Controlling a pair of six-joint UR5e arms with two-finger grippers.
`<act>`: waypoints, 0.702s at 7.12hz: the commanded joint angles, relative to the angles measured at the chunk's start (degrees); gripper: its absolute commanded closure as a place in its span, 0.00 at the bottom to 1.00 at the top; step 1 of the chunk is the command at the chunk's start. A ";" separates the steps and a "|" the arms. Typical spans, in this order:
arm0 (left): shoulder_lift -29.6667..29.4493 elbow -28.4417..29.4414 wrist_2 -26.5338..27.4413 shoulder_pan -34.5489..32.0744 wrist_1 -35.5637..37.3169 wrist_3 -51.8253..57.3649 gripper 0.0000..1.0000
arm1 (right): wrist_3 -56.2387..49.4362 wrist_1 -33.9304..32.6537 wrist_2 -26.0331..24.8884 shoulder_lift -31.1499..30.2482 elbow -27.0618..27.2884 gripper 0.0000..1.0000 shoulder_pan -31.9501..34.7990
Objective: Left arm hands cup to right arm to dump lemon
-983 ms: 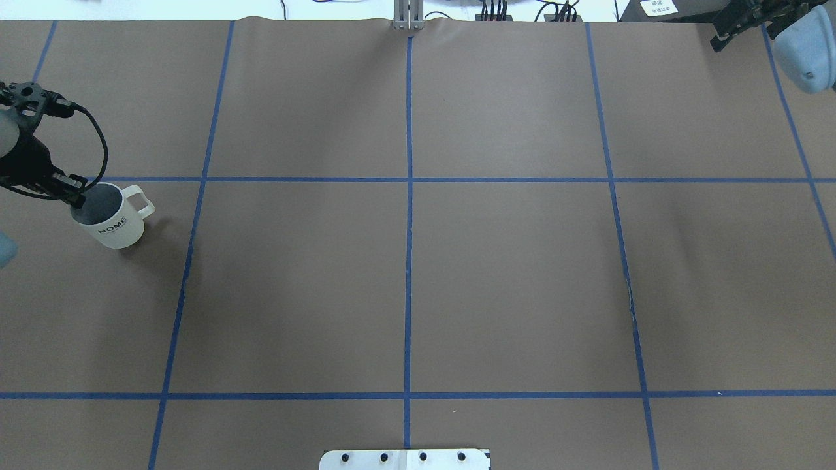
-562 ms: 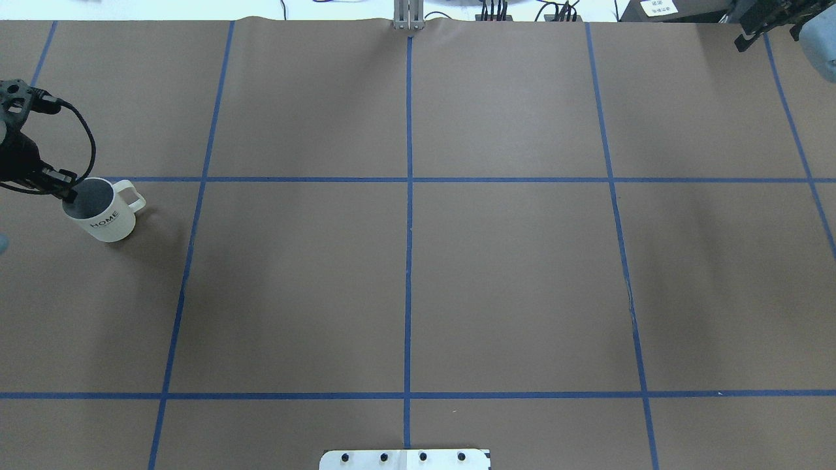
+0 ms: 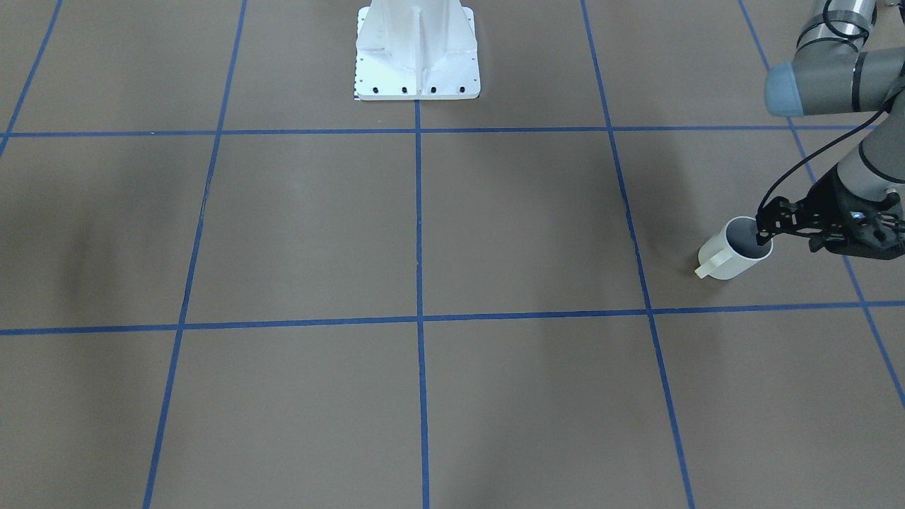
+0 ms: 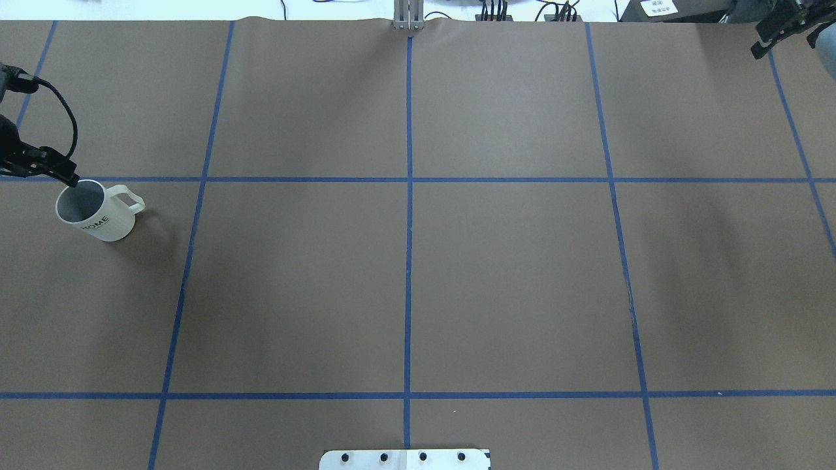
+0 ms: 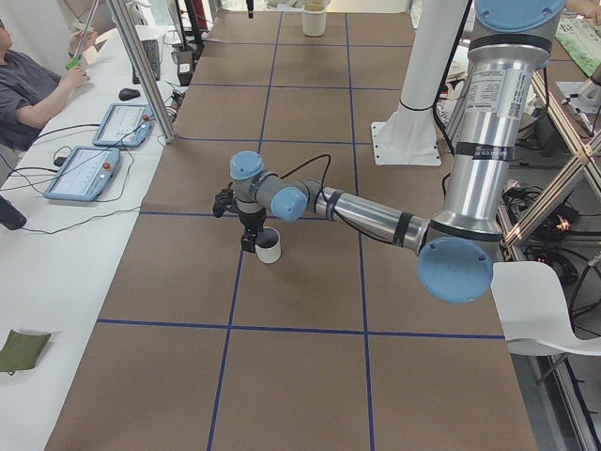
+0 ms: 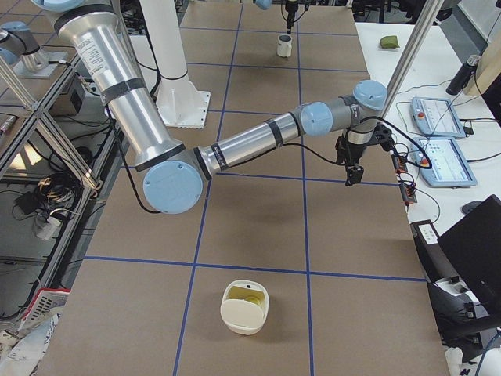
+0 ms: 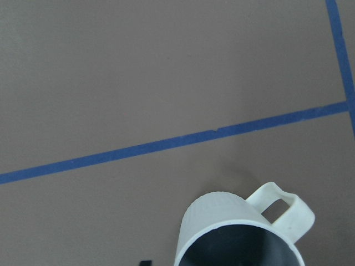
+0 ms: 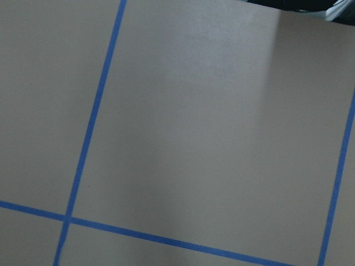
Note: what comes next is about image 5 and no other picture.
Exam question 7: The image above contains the near teach pendant tablet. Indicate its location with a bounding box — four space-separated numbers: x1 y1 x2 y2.
43 147 120 202

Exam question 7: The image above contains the person in grey shirt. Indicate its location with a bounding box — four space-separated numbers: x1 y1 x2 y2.
1 25 89 151

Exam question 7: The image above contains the black box with label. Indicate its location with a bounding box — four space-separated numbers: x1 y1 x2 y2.
171 46 196 86

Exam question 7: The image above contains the teach pendant tablet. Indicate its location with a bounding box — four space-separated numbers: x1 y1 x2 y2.
92 103 153 148
43 147 120 202

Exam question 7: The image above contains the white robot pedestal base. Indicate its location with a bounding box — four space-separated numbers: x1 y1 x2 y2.
371 0 471 166

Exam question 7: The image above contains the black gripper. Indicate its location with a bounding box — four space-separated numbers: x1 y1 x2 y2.
239 209 266 254

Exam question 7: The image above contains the white mug with handle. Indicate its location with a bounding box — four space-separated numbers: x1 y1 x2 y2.
255 226 281 264

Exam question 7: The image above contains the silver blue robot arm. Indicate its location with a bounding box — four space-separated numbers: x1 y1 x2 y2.
213 1 563 303

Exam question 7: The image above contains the black computer mouse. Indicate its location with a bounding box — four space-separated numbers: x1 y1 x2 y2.
118 88 141 101

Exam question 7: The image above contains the white curved chair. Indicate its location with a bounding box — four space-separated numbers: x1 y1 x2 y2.
490 261 600 356

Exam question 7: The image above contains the green cloth pouch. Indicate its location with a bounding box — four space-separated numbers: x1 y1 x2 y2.
1 330 52 375

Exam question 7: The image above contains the aluminium frame post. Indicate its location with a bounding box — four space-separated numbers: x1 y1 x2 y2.
107 0 176 144

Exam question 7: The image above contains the cream white lidded bin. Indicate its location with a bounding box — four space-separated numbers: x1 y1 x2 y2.
301 1 327 38

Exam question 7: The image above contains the black keyboard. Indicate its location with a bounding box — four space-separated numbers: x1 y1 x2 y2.
141 39 161 81

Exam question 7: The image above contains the far teach pendant tablet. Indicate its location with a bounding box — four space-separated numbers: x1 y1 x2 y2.
92 103 153 148

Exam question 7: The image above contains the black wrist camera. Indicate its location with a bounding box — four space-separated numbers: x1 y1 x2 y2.
212 188 239 218

